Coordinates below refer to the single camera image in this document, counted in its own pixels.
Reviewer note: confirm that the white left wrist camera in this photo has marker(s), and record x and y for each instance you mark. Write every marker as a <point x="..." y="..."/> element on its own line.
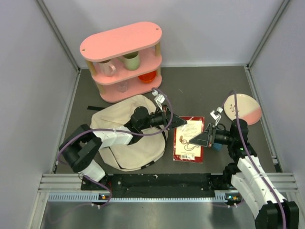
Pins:
<point x="159" y="99"/>

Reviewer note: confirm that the clear glass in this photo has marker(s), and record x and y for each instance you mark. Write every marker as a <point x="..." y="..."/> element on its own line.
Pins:
<point x="122" y="86"/>

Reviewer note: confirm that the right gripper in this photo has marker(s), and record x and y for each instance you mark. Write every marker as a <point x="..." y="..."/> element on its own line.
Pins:
<point x="203" y="139"/>

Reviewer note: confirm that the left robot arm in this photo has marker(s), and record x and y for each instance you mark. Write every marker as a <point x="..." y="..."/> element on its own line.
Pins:
<point x="81" y="147"/>

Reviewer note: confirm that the green mug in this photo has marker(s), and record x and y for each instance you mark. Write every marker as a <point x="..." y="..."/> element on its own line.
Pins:
<point x="131" y="61"/>

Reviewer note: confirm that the cream and pink plate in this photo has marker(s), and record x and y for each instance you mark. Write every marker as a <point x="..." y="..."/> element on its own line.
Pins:
<point x="248" y="108"/>

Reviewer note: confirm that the pink three-tier shelf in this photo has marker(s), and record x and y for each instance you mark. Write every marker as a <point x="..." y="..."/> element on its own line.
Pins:
<point x="143" y="37"/>

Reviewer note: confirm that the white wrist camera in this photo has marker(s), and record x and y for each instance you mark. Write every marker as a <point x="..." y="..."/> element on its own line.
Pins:
<point x="216" y="115"/>
<point x="159" y="99"/>

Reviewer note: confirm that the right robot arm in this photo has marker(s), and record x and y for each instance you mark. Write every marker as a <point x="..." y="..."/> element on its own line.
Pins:
<point x="270" y="209"/>

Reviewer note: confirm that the cream canvas backpack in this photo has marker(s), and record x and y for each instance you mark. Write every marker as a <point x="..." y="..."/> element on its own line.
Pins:
<point x="137" y="156"/>

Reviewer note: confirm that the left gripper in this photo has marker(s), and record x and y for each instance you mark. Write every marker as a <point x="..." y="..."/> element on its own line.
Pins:
<point x="166" y="116"/>

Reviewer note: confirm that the orange bowl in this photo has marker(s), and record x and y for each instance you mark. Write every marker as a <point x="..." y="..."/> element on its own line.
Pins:
<point x="148" y="77"/>

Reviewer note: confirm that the red-bordered white book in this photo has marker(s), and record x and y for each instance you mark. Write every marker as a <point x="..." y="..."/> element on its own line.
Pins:
<point x="183" y="150"/>

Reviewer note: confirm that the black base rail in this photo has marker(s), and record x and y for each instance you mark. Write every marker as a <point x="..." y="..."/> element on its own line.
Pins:
<point x="193" y="185"/>

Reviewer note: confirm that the pink mug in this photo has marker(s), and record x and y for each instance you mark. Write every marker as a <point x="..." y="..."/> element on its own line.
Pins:
<point x="107" y="67"/>

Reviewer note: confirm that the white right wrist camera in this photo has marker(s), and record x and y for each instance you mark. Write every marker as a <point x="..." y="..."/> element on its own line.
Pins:
<point x="216" y="115"/>

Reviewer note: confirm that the grey cable duct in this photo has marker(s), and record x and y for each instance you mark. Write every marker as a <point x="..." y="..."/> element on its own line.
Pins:
<point x="102" y="196"/>

